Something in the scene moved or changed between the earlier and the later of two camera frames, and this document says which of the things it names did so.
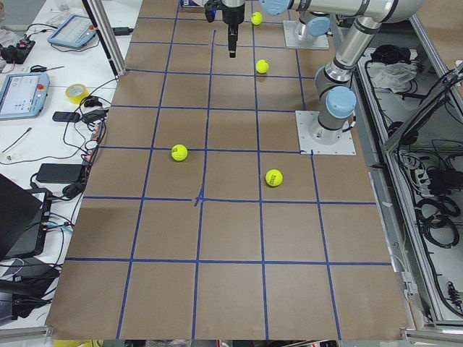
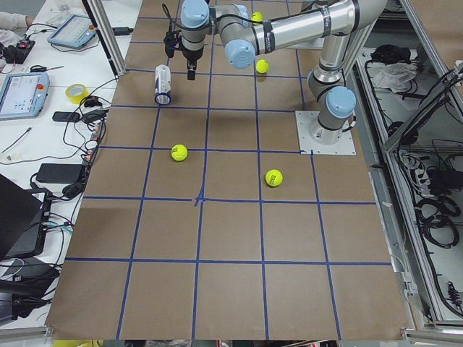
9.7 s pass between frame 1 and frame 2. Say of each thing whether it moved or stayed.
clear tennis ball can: moved
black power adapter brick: stayed
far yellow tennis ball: stayed
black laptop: stayed
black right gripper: moved
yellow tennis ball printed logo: stayed
